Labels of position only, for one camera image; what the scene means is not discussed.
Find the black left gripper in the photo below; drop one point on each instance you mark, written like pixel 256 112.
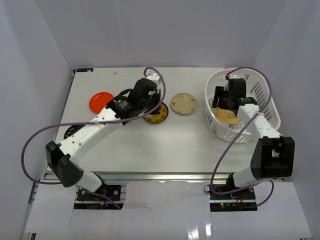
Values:
pixel 155 99

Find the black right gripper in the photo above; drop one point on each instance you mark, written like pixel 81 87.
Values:
pixel 219 92

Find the gold square panda plate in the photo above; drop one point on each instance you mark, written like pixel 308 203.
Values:
pixel 226 116

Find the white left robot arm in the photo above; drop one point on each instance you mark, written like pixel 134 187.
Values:
pixel 64 158

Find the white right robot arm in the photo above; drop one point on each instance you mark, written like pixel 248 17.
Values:
pixel 273 156

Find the white plastic basket bin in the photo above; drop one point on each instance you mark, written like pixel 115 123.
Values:
pixel 265 116

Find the dark round yellow patterned plate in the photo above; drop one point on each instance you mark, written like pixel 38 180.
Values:
pixel 160 117

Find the beige round plate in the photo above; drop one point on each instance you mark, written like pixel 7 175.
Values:
pixel 183 103

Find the orange round plate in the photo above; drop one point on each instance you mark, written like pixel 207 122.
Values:
pixel 99 101

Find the black round plate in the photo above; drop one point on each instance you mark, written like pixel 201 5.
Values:
pixel 71 131

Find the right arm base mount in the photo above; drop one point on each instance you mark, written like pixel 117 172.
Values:
pixel 236 202

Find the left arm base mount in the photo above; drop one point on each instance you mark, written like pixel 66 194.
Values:
pixel 108 197

